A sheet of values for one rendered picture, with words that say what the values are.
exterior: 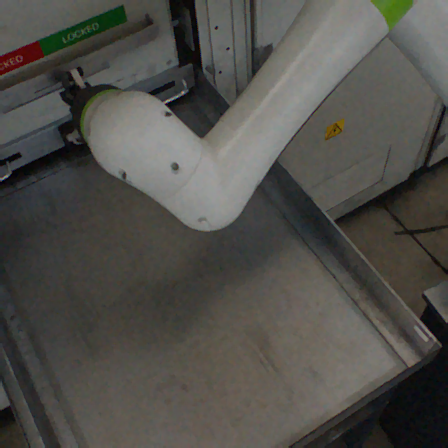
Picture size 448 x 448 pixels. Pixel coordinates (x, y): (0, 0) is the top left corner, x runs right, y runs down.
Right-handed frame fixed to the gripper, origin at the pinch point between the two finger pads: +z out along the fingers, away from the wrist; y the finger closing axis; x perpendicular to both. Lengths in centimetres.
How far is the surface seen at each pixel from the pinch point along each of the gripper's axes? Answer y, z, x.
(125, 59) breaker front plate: -0.4, 8.1, 13.1
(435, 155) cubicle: 79, 45, 111
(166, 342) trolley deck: 36.2, -25.9, -6.9
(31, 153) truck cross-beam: 9.3, 12.8, -10.2
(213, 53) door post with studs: 5.1, 6.0, 29.5
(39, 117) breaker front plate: 3.3, 10.6, -5.9
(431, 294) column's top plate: 52, -34, 39
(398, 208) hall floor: 91, 47, 93
